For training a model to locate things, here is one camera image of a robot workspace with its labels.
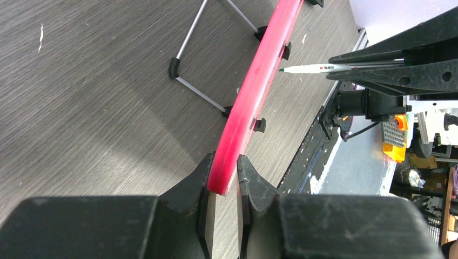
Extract white green marker pen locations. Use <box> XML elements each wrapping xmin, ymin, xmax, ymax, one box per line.
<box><xmin>278</xmin><ymin>60</ymin><xmax>405</xmax><ymax>74</ymax></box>

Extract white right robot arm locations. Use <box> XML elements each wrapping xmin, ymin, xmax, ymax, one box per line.
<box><xmin>326</xmin><ymin>8</ymin><xmax>457</xmax><ymax>122</ymax></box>

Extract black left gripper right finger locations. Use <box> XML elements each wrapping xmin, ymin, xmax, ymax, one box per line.
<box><xmin>237</xmin><ymin>155</ymin><xmax>442</xmax><ymax>258</ymax></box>

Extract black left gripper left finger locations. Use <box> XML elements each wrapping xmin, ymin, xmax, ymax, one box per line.
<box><xmin>1</xmin><ymin>153</ymin><xmax>215</xmax><ymax>258</ymax></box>

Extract aluminium frame rail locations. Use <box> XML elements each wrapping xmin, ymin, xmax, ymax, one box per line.
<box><xmin>322</xmin><ymin>28</ymin><xmax>370</xmax><ymax>107</ymax></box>

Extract pink-framed whiteboard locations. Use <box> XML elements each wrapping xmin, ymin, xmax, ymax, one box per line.
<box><xmin>168</xmin><ymin>0</ymin><xmax>325</xmax><ymax>196</ymax></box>

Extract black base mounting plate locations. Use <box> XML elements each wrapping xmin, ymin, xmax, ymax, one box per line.
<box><xmin>277</xmin><ymin>81</ymin><xmax>355</xmax><ymax>194</ymax></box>

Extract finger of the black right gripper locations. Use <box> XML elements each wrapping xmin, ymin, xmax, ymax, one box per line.
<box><xmin>344</xmin><ymin>7</ymin><xmax>457</xmax><ymax>63</ymax></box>
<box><xmin>326</xmin><ymin>59</ymin><xmax>457</xmax><ymax>96</ymax></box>

